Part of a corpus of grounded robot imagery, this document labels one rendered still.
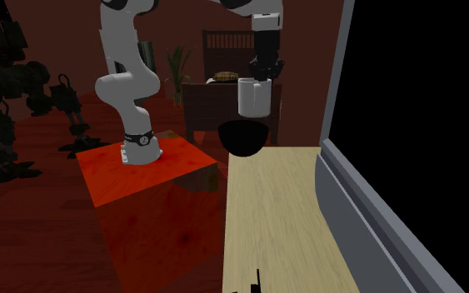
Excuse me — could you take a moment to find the white mug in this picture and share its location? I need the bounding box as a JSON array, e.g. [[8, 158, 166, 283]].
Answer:
[[237, 77, 273, 119]]

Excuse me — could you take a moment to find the green potted plant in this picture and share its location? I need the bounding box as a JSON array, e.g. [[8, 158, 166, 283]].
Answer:
[[164, 43, 197, 107]]

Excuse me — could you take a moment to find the black bowl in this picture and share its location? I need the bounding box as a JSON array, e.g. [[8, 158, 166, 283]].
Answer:
[[217, 119, 271, 158]]

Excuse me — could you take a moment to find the red robot stand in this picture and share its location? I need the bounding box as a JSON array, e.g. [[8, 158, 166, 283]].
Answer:
[[75, 129, 230, 293]]

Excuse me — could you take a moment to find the grey framed window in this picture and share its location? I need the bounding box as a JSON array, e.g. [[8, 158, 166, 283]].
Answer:
[[314, 0, 469, 293]]

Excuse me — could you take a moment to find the small black upright object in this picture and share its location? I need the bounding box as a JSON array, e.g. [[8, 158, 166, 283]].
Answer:
[[231, 268, 264, 293]]

